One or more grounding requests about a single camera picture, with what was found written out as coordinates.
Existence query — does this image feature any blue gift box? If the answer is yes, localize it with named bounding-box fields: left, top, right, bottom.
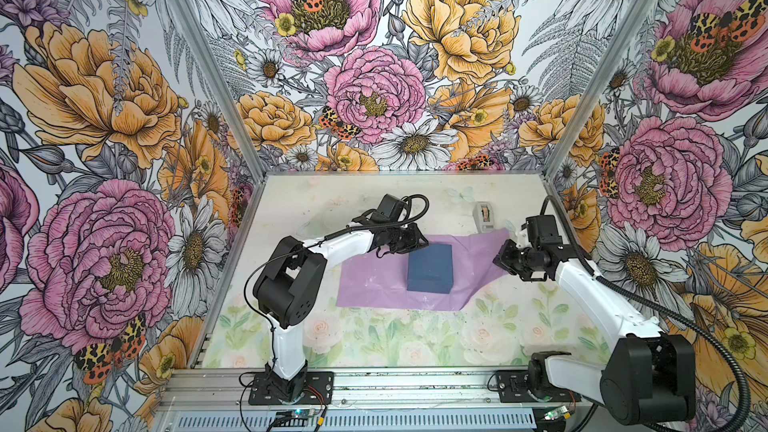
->
left=406, top=244, right=454, bottom=294

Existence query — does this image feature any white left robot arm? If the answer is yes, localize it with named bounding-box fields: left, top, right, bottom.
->
left=244, top=194, right=430, bottom=395

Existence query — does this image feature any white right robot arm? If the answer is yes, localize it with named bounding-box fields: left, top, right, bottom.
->
left=494, top=215, right=695, bottom=425

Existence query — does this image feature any grey tape dispenser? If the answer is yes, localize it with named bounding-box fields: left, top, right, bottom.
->
left=473, top=202, right=495, bottom=233

